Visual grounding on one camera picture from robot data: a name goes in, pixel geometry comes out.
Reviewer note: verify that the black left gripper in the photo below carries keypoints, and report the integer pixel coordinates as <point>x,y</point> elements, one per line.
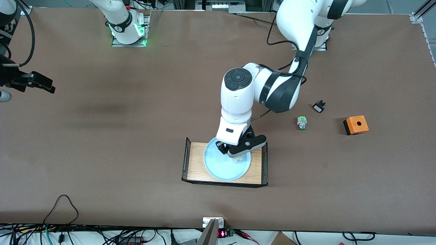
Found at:
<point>222,147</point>

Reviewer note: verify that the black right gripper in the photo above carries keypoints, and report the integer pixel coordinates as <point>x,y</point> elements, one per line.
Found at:
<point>9,80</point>

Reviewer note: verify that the red push button switch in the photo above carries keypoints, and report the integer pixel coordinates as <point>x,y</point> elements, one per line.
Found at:
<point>239,159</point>

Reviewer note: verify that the light blue round plate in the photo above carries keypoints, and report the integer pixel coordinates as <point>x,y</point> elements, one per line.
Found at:
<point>221,170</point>

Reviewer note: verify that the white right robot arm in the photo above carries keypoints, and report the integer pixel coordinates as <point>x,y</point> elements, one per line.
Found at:
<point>119,17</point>

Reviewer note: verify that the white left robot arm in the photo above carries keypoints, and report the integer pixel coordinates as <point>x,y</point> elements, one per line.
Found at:
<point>238,98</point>

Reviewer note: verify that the red LED display module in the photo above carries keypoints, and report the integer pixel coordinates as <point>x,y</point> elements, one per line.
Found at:
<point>222,234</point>

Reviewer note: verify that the red clip leads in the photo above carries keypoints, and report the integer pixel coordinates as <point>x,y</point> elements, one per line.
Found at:
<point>243,233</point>

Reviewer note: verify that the brown cardboard piece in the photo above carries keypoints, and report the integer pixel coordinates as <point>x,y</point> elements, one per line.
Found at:
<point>281,240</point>

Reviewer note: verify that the orange red device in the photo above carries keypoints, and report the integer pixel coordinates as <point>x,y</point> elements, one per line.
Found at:
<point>131,241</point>

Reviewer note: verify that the aluminium corner bracket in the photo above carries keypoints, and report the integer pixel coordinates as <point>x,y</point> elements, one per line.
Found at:
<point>415,18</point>
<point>26,11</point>

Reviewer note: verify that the green push button switch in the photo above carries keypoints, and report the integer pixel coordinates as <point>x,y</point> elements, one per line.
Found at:
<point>302,121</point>

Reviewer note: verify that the aluminium camera mount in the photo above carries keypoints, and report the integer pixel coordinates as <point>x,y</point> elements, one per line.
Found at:
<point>211,234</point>

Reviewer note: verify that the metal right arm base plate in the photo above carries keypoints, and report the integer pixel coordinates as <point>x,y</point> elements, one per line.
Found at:
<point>129,45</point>

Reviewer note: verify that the black white-faced switch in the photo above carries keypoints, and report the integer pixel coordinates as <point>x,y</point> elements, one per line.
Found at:
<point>318,108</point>

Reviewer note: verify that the orange button enclosure box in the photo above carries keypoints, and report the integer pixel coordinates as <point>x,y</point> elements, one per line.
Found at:
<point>361,127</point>

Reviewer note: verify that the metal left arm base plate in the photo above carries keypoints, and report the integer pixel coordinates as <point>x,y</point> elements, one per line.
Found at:
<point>322,48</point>

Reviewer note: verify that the aluminium frame structure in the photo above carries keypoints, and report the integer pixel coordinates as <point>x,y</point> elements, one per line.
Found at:
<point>201,4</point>

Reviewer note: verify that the aluminium frame profile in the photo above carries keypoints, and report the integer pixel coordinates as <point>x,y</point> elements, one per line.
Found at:
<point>427,6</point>

